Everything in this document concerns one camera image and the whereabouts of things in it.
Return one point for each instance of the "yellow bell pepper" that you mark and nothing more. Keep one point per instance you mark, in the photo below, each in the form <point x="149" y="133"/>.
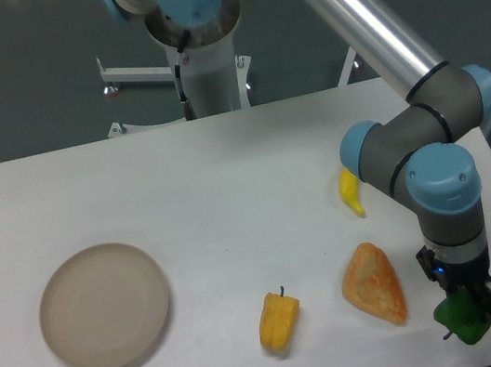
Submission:
<point x="278" y="320"/>

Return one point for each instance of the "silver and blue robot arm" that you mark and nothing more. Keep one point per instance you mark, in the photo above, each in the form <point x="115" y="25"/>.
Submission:
<point x="415" y="159"/>

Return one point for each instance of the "green bell pepper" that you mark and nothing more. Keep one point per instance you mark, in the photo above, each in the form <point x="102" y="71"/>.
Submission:
<point x="461" y="318"/>

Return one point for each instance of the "beige round plate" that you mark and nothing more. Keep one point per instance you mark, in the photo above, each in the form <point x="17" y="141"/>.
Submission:
<point x="106" y="306"/>

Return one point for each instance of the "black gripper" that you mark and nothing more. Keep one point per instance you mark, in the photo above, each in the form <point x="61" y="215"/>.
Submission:
<point x="471" y="275"/>

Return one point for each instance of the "orange triangular bread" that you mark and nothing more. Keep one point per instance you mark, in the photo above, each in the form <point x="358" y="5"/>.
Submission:
<point x="370" y="283"/>

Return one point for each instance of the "yellow banana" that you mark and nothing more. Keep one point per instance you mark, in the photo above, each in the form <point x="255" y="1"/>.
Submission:
<point x="348" y="186"/>

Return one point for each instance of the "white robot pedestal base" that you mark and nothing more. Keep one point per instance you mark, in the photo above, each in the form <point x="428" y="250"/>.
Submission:
<point x="252" y="52"/>

